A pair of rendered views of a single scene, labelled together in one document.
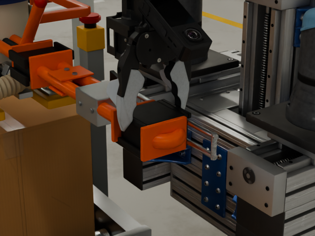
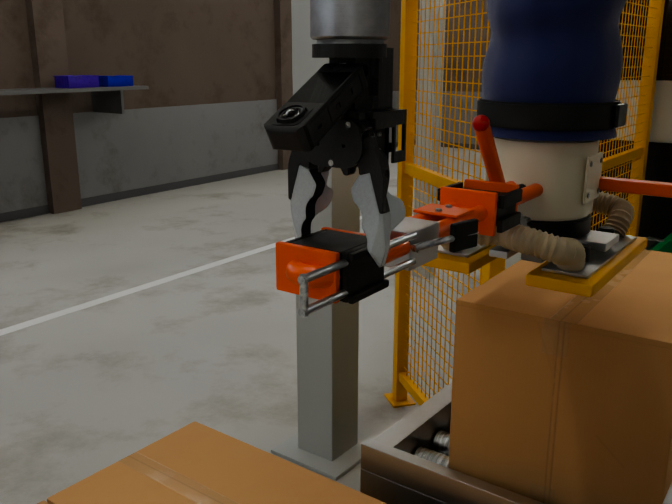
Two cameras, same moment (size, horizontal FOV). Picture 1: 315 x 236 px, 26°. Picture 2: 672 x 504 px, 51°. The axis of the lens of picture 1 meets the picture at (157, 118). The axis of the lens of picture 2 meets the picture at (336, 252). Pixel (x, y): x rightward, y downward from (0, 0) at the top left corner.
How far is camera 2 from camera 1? 0.94 m
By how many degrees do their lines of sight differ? 66
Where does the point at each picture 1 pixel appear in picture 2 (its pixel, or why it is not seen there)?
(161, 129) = (297, 253)
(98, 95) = not seen: hidden behind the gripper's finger
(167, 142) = (289, 271)
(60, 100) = (543, 279)
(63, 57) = (481, 200)
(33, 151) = (580, 360)
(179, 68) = (364, 186)
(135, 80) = (304, 182)
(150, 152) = (284, 281)
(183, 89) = (370, 222)
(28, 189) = (564, 407)
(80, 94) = not seen: hidden behind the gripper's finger
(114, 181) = not seen: outside the picture
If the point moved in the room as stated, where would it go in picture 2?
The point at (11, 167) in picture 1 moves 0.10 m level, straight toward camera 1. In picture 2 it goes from (547, 365) to (508, 379)
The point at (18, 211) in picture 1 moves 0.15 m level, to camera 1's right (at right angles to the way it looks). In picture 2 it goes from (545, 427) to (601, 470)
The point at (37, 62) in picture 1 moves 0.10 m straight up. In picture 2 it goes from (448, 195) to (451, 120)
